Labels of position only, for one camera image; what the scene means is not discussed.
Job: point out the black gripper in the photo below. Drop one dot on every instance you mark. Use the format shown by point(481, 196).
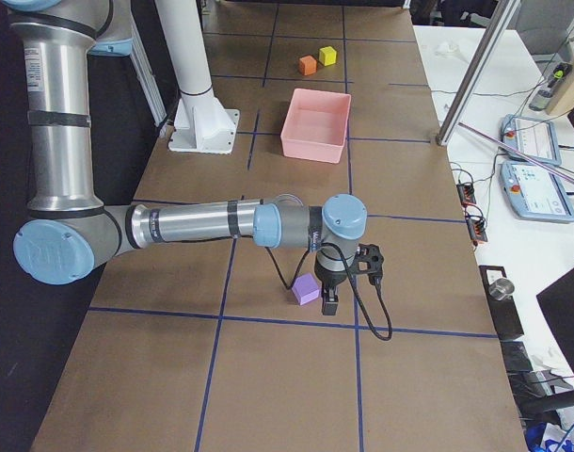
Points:
point(327, 280)

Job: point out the purple foam block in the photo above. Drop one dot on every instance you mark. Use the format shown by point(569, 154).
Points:
point(306, 289)

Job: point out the orange foam block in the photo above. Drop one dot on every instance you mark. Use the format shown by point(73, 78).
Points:
point(307, 65)

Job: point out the yellow foam block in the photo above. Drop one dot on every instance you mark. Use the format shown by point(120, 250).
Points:
point(327, 56)

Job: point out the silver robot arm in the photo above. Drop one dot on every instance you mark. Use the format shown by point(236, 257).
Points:
point(70, 231)

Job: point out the pink plastic bin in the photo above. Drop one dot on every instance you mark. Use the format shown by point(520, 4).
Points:
point(315, 125)

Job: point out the small metal cylinder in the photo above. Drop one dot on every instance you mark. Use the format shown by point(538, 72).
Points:
point(500, 289)

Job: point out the near teach pendant tablet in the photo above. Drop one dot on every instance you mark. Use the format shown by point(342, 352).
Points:
point(535, 194)

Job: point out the teach pendant tablet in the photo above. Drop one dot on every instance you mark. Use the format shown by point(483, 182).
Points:
point(533, 137)
point(535, 194)

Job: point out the far teach pendant tablet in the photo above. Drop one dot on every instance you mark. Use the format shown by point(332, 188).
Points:
point(533, 137)

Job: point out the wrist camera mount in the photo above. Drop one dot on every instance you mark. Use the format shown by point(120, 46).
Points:
point(369, 262)

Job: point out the white pedestal column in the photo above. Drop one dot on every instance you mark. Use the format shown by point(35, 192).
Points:
point(202, 124)

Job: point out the aluminium frame post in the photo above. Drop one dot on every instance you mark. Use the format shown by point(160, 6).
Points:
point(501, 18)

